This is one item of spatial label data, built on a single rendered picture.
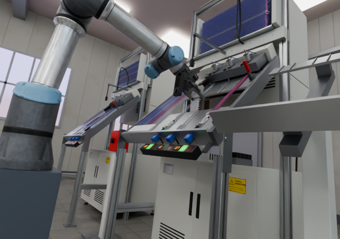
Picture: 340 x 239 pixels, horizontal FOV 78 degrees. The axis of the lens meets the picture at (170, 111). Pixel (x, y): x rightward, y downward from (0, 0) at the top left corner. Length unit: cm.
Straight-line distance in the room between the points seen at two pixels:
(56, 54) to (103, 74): 454
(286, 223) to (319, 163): 55
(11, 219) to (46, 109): 26
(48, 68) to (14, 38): 448
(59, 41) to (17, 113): 33
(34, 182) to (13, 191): 4
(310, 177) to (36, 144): 72
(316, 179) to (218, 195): 27
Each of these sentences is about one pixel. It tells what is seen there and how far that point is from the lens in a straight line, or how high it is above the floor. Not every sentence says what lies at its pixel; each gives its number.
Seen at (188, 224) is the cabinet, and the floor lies 29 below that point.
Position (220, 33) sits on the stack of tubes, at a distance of 158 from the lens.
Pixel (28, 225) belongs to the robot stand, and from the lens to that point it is 63.
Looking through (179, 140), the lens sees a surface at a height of 69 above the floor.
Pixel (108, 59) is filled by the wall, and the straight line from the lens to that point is 553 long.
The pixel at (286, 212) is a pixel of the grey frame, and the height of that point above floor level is 43.
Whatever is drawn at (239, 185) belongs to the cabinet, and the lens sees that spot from 104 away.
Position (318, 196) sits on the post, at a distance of 69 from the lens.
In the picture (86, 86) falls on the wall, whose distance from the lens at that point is 517.
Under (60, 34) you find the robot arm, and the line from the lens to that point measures 88.
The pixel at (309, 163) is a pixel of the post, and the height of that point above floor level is 64.
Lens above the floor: 62
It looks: 13 degrees up
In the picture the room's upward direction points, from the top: 6 degrees clockwise
